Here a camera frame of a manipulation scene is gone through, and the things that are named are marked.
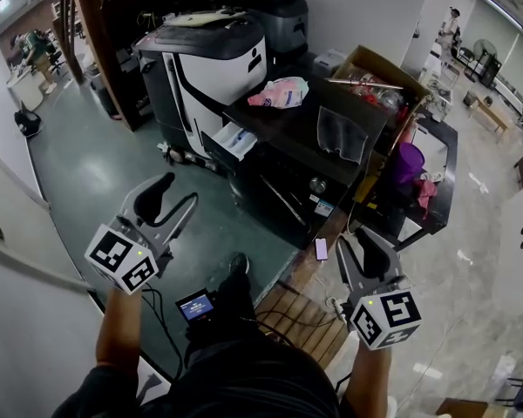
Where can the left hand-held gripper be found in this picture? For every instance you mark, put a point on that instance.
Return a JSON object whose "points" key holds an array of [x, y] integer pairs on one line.
{"points": [[122, 259]]}

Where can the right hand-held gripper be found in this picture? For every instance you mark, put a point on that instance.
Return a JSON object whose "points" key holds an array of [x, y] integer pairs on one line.
{"points": [[383, 320]]}

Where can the white drawer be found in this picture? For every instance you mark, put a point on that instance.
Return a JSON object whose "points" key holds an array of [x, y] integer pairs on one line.
{"points": [[233, 139]]}

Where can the person's right forearm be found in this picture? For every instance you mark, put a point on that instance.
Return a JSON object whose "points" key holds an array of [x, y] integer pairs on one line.
{"points": [[366, 377]]}

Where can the person's left forearm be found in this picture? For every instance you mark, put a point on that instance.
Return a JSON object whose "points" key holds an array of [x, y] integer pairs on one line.
{"points": [[113, 329]]}

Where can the cardboard box of items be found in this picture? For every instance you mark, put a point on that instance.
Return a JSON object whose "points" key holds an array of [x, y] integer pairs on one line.
{"points": [[375, 65]]}

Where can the smartphone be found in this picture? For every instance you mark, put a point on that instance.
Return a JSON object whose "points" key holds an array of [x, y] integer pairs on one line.
{"points": [[321, 249]]}

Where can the white power strip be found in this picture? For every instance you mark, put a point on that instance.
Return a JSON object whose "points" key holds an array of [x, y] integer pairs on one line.
{"points": [[336, 306]]}

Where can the silver washer knob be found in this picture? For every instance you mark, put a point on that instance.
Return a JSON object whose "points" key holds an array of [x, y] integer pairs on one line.
{"points": [[318, 185]]}

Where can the pink rag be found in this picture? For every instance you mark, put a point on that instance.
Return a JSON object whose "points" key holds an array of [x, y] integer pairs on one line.
{"points": [[426, 196]]}

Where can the wooden slatted board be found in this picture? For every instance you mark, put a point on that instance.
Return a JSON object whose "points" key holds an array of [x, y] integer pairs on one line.
{"points": [[305, 333]]}

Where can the person's dark sneaker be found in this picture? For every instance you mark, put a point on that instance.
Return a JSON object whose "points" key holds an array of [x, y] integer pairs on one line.
{"points": [[239, 264]]}

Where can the purple plastic bucket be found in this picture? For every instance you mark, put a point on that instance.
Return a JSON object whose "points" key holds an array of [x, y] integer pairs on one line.
{"points": [[409, 161]]}

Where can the person's black trouser leg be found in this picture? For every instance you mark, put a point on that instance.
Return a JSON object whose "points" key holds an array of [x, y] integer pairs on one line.
{"points": [[226, 307]]}

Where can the black sink stand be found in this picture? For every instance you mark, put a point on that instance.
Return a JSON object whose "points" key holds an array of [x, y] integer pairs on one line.
{"points": [[444, 168]]}

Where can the grey cloth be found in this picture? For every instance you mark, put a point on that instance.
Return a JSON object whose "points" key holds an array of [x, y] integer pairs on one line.
{"points": [[342, 135]]}

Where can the white black floor-cleaning robot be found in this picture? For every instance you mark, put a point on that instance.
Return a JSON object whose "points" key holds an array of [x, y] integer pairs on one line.
{"points": [[218, 81]]}

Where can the white counter unit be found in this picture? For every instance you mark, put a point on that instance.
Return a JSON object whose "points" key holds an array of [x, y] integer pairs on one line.
{"points": [[520, 255]]}

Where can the pink white plastic bag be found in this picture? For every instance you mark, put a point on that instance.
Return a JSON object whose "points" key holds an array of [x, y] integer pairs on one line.
{"points": [[281, 94]]}

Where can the red plastic item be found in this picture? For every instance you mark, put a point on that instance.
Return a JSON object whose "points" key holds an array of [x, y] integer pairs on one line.
{"points": [[369, 98]]}

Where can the black backpack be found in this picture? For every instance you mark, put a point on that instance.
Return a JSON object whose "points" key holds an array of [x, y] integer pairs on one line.
{"points": [[27, 122]]}

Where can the clear plastic bottle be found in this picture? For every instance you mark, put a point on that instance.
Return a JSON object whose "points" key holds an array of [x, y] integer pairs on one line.
{"points": [[390, 99]]}

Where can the long metal rod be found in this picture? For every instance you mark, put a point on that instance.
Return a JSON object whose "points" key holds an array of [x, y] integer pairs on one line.
{"points": [[366, 84]]}

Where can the brown cardboard carton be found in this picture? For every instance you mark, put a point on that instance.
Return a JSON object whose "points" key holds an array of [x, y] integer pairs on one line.
{"points": [[462, 409]]}

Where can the white desk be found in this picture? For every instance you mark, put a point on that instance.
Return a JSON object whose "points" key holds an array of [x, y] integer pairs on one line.
{"points": [[24, 92]]}

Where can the dark wooden staircase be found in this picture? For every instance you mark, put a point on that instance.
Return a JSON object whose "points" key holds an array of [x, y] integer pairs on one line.
{"points": [[96, 37]]}

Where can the person's black shirt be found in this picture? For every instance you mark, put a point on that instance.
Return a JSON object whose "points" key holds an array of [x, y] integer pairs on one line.
{"points": [[222, 381]]}

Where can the flat beige board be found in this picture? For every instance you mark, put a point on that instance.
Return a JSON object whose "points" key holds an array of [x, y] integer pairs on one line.
{"points": [[200, 18]]}

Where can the small grey bin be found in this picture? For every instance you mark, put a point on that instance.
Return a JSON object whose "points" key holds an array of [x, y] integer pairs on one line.
{"points": [[470, 97]]}

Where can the low wooden table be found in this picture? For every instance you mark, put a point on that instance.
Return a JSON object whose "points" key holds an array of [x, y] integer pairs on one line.
{"points": [[490, 111]]}

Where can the small grey white appliance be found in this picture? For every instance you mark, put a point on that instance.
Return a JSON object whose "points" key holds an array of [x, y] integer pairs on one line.
{"points": [[329, 62]]}

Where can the black metal stool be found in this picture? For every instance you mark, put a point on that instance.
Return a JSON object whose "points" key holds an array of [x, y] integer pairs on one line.
{"points": [[513, 391]]}

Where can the black chair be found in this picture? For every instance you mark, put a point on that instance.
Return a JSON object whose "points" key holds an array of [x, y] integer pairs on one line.
{"points": [[464, 55]]}

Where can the black speaker box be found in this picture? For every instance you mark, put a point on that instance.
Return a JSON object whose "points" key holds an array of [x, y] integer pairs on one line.
{"points": [[492, 72]]}

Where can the black standing fan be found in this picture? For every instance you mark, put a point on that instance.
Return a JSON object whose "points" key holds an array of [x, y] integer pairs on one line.
{"points": [[483, 52]]}

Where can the white window blinds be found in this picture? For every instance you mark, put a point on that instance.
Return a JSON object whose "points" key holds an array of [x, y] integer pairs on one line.
{"points": [[514, 55]]}

